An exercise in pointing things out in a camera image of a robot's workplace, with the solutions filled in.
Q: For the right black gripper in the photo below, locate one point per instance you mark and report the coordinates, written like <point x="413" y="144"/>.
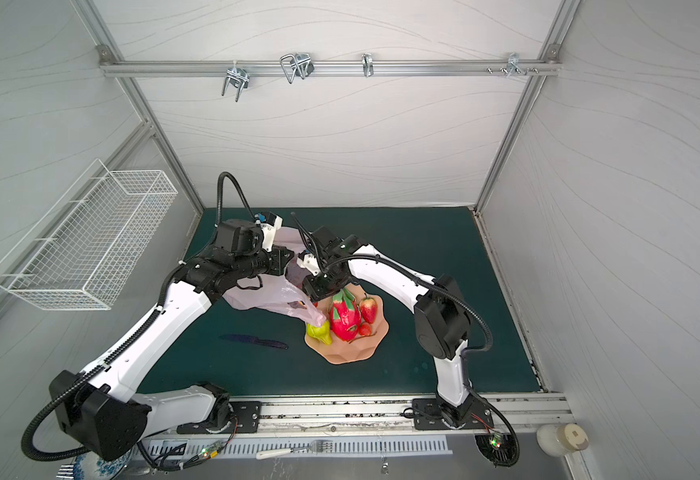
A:
<point x="323" y="285"/>

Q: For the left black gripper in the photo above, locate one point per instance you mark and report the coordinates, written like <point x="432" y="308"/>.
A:
<point x="279" y="259"/>

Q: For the pink plastic bag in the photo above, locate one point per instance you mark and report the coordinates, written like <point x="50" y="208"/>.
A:
<point x="278" y="294"/>

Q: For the pink green dragon fruit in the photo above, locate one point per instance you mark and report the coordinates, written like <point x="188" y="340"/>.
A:
<point x="345" y="316"/>

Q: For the green apple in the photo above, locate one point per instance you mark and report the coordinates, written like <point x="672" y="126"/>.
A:
<point x="321" y="333"/>

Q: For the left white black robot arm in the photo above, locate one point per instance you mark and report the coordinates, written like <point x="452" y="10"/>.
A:
<point x="99" y="410"/>

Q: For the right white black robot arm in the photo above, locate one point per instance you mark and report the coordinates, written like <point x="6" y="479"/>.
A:
<point x="446" y="327"/>

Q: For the dark blue knife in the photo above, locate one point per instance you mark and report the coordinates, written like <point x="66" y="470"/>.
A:
<point x="254" y="340"/>

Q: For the peach wavy fruit plate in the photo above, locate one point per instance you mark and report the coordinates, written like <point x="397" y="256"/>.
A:
<point x="361" y="348"/>

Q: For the left metal clamp hook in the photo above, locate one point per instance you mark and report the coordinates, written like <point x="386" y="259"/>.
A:
<point x="237" y="79"/>

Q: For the metal clamp hook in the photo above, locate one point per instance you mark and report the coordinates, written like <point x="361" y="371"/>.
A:
<point x="237" y="79"/>
<point x="297" y="65"/>

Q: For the middle metal clamp hook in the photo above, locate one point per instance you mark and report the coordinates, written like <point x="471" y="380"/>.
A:
<point x="297" y="65"/>

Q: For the blue white patterned plate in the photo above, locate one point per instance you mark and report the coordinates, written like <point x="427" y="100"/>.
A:
<point x="90" y="466"/>

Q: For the silver fork at corner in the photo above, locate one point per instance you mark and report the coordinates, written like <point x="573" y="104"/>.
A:
<point x="66" y="472"/>

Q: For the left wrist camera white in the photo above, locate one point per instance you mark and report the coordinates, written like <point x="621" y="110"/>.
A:
<point x="270" y="223"/>

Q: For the white wire basket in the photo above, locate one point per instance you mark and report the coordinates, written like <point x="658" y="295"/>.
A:
<point x="80" y="254"/>

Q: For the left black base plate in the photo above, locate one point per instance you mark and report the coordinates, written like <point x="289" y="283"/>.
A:
<point x="242" y="416"/>

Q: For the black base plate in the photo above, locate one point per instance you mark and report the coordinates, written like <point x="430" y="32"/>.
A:
<point x="242" y="416"/>
<point x="433" y="414"/>

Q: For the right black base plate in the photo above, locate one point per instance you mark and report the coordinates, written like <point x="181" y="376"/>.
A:
<point x="433" y="414"/>

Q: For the metal crossbar rail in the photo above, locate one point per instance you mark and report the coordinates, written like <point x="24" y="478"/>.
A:
<point x="323" y="68"/>

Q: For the white handled fork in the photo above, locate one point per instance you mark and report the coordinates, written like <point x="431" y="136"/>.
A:
<point x="317" y="446"/>

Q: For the small metal ring hook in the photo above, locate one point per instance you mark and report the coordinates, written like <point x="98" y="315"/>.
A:
<point x="367" y="65"/>

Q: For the right metal bolt bracket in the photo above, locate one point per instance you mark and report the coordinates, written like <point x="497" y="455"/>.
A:
<point x="512" y="67"/>

